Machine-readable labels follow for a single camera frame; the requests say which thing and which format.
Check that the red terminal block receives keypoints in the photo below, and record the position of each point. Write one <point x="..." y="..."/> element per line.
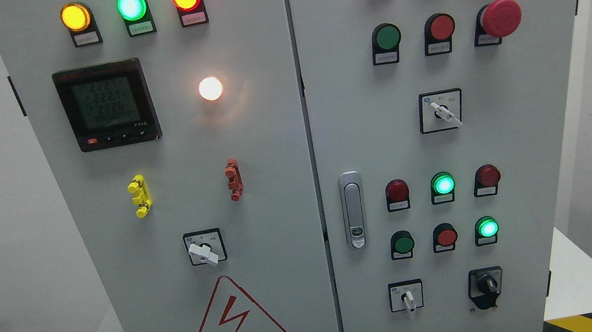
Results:
<point x="235" y="182"/>

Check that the dark red lamp middle left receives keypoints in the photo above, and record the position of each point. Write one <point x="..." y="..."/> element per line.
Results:
<point x="397" y="195"/>

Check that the white glowing lamp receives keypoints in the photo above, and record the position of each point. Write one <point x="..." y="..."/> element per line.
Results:
<point x="210" y="88"/>

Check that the green push button lower left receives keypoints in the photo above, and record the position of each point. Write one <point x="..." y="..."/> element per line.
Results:
<point x="402" y="245"/>

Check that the left grey cabinet door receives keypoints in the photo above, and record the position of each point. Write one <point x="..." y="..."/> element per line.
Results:
<point x="273" y="235"/>

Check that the grey cabinet door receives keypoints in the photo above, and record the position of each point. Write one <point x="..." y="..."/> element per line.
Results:
<point x="365" y="118"/>
<point x="273" y="235"/>

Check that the green lit lamp middle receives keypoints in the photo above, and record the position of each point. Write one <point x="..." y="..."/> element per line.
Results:
<point x="442" y="188"/>

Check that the green lit lamp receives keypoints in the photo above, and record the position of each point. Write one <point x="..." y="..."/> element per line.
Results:
<point x="442" y="188"/>
<point x="137" y="16"/>

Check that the green push button upper row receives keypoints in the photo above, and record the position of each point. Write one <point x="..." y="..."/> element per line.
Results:
<point x="385" y="41"/>

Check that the yellow terminal block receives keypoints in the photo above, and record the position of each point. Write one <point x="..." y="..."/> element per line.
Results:
<point x="140" y="196"/>

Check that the red push button lower middle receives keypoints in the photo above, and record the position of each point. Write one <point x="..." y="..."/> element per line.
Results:
<point x="444" y="238"/>

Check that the right grey cabinet door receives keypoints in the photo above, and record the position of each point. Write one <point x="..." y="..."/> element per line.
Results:
<point x="365" y="118"/>

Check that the red lamp middle right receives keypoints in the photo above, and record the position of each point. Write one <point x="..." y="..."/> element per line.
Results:
<point x="487" y="179"/>

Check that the black digital power meter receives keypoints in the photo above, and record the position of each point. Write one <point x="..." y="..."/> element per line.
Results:
<point x="108" y="105"/>

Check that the red push button upper row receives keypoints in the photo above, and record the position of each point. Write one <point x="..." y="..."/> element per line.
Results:
<point x="438" y="31"/>

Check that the green illuminated button lower right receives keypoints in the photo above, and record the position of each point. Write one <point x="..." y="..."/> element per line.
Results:
<point x="486" y="231"/>

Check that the red lit lamp top left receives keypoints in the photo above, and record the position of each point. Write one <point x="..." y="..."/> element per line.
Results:
<point x="191" y="12"/>

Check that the green lit lamp top left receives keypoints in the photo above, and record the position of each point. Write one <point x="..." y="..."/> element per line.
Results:
<point x="137" y="16"/>

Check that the red mushroom emergency stop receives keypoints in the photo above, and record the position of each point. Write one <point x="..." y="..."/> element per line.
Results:
<point x="496" y="20"/>

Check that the yellow indicator lamp top left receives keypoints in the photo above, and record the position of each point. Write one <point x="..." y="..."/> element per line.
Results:
<point x="79" y="19"/>

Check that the silver door latch handle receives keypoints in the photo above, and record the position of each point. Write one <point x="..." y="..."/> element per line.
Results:
<point x="350" y="184"/>

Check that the white selector switch left door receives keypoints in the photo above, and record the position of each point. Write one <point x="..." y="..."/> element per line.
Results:
<point x="205" y="247"/>

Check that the white selector switch upper right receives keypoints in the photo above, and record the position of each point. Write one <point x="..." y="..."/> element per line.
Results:
<point x="440" y="111"/>

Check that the white selector switch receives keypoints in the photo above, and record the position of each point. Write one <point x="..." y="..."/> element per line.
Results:
<point x="406" y="296"/>
<point x="440" y="111"/>

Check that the white selector switch bottom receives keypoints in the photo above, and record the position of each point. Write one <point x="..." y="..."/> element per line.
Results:
<point x="406" y="296"/>

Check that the black rotary knob switch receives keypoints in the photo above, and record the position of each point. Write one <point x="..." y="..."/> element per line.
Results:
<point x="484" y="286"/>

